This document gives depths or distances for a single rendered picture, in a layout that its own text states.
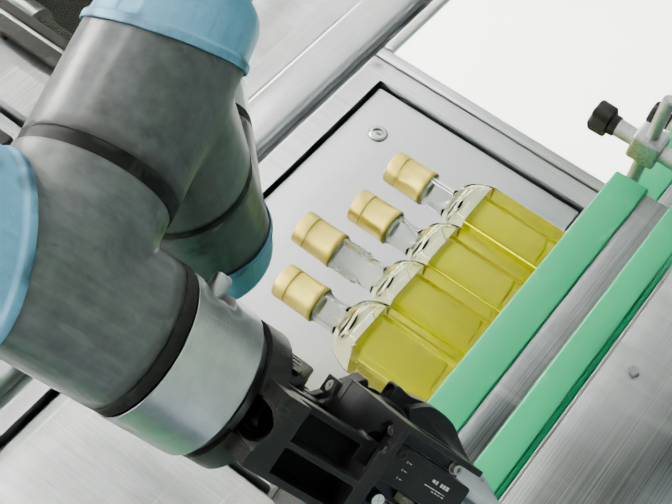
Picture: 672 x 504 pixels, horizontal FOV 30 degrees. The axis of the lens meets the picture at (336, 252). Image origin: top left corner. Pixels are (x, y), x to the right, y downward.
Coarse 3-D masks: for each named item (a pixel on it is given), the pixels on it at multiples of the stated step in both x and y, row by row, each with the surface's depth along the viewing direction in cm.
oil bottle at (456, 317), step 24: (408, 264) 113; (384, 288) 112; (408, 288) 112; (432, 288) 112; (456, 288) 112; (408, 312) 111; (432, 312) 110; (456, 312) 111; (480, 312) 111; (456, 336) 109; (480, 336) 110
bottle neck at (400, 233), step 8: (400, 216) 119; (392, 224) 118; (400, 224) 118; (408, 224) 118; (392, 232) 118; (400, 232) 117; (408, 232) 117; (416, 232) 117; (392, 240) 118; (400, 240) 117; (408, 240) 117; (400, 248) 118
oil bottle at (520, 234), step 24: (456, 192) 120; (480, 192) 119; (456, 216) 117; (480, 216) 117; (504, 216) 117; (528, 216) 118; (504, 240) 116; (528, 240) 116; (552, 240) 116; (528, 264) 115
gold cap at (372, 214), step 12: (360, 204) 118; (372, 204) 118; (384, 204) 119; (348, 216) 119; (360, 216) 119; (372, 216) 118; (384, 216) 118; (396, 216) 118; (372, 228) 118; (384, 228) 118; (384, 240) 120
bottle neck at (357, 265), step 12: (348, 240) 116; (336, 252) 115; (348, 252) 115; (360, 252) 115; (336, 264) 115; (348, 264) 115; (360, 264) 114; (372, 264) 114; (348, 276) 115; (360, 276) 114; (372, 276) 114
